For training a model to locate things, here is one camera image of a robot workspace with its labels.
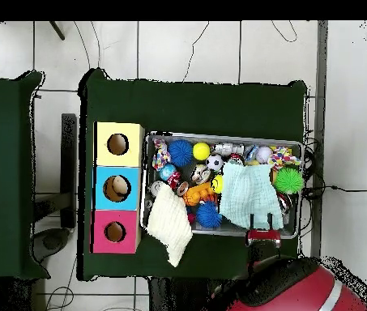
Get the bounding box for mint green waffle cloth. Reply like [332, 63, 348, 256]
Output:
[218, 161, 285, 232]

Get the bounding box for cream yellow waffle cloth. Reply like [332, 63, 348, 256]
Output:
[145, 183, 194, 268]

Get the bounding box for clear mesh bin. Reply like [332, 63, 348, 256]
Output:
[140, 132, 304, 240]

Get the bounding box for wooden box with three holes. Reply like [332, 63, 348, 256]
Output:
[91, 121, 147, 255]

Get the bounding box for blue spiky rubber ball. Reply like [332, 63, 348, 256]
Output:
[168, 138, 195, 168]
[195, 202, 224, 229]

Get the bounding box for green spiky rubber ball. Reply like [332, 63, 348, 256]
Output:
[274, 168, 305, 195]

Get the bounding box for yellow smiley ball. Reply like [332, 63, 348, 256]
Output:
[211, 174, 225, 195]

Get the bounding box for orange plastic toy block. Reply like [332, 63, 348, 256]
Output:
[182, 182, 216, 207]

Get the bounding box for white ball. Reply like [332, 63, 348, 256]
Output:
[254, 145, 275, 165]

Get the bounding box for small soccer ball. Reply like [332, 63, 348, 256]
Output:
[206, 153, 226, 173]

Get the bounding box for dark green tablecloth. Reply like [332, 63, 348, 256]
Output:
[77, 67, 309, 283]

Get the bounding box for green covered side table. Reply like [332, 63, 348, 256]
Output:
[0, 70, 46, 281]

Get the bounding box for black cable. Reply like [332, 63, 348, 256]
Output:
[299, 183, 367, 197]

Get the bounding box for colourful rope knot toy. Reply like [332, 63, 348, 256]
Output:
[151, 138, 173, 173]

